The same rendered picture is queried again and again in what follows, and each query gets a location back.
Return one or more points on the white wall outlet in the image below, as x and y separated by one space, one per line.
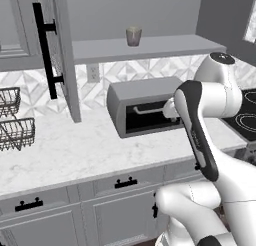
93 73

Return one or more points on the grey drawer front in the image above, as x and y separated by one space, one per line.
180 170
50 198
146 178

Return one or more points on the clear drinking glass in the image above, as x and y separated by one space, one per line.
133 36

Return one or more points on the grey toaster oven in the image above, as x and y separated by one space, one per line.
140 90

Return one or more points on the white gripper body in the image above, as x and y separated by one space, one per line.
170 110

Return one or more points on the grey cupboard door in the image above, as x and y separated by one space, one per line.
43 230
123 216

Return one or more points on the grey cabinet shelf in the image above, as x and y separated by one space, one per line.
160 48

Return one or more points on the grey closed cabinet door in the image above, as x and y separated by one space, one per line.
16 20

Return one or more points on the grey open cabinet door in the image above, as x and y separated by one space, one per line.
68 56

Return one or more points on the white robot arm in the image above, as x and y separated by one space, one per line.
230 196

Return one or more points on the black hob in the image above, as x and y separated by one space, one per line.
248 106

